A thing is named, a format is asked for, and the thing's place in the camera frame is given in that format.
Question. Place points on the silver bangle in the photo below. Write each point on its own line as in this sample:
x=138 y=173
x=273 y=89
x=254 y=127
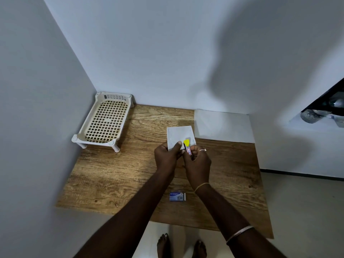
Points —
x=239 y=233

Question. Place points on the person's right forearm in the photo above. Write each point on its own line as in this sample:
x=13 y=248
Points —
x=236 y=223

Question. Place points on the large white paper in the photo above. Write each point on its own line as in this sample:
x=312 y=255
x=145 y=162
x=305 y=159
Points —
x=223 y=126

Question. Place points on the person's foot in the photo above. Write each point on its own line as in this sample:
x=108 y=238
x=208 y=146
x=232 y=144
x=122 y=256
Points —
x=163 y=246
x=199 y=249

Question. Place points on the yellow wrist thread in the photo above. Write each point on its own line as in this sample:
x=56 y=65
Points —
x=201 y=186

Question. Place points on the yellow and silver stapler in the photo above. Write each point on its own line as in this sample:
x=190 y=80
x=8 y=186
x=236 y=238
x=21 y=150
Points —
x=188 y=149

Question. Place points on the small blue staple box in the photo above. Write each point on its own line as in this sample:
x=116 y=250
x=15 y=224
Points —
x=177 y=196

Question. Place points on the person's left foot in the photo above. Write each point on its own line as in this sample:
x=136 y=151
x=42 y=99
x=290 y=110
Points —
x=163 y=246

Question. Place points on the person's left forearm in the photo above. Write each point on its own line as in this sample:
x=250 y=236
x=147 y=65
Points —
x=123 y=220

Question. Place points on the person's right foot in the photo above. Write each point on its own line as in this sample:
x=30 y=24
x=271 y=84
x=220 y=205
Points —
x=199 y=249

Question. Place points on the grey round container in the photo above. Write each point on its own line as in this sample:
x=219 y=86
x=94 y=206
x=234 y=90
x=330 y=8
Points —
x=313 y=116

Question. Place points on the small white paper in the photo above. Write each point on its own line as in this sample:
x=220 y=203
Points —
x=177 y=134

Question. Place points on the person's left hand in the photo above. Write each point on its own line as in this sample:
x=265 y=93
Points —
x=166 y=158

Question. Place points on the white plastic lattice tray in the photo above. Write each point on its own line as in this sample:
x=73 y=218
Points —
x=106 y=120

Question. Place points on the person's right hand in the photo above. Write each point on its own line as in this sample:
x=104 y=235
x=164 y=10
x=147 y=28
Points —
x=197 y=166

